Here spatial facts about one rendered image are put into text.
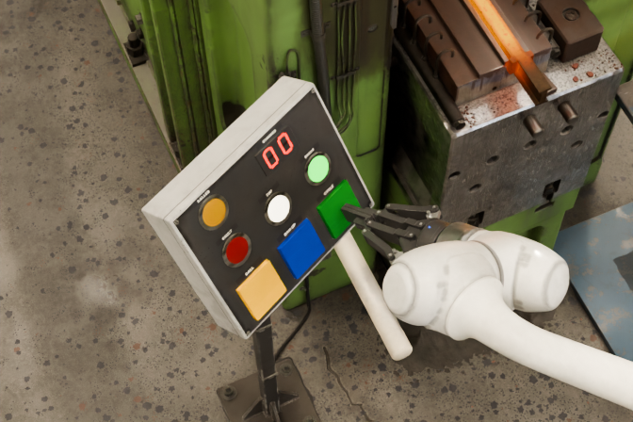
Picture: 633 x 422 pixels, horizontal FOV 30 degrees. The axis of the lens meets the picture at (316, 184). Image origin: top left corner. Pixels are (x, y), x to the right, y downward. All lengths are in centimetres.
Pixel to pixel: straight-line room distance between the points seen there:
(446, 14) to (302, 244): 58
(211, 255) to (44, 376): 125
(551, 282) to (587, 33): 74
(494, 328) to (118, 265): 172
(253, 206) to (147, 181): 139
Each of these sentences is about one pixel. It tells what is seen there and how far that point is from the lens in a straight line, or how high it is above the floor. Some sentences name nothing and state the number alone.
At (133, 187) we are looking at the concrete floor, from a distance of 326.
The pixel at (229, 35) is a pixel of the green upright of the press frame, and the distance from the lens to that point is 265.
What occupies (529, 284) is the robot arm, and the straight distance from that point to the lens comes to 170.
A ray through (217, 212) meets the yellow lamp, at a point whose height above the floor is 116.
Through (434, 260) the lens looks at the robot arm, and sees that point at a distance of 160.
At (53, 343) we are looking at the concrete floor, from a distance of 309.
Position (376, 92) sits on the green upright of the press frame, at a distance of 237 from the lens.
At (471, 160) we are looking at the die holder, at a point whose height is 80.
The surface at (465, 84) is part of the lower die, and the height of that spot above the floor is 98.
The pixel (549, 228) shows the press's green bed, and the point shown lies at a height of 30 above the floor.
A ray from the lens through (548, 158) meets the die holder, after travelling 251.
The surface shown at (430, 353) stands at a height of 0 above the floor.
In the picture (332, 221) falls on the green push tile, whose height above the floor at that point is 101.
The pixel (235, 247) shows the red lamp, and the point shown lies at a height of 110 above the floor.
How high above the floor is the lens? 276
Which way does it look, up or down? 59 degrees down
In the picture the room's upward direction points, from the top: 1 degrees counter-clockwise
